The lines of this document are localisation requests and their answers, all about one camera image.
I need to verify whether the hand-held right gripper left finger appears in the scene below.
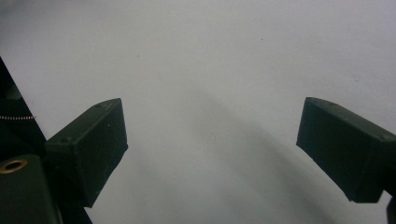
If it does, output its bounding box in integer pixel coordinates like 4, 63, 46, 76
44, 97, 129, 209

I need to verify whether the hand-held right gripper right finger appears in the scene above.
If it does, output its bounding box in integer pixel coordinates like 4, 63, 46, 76
295, 96, 396, 203

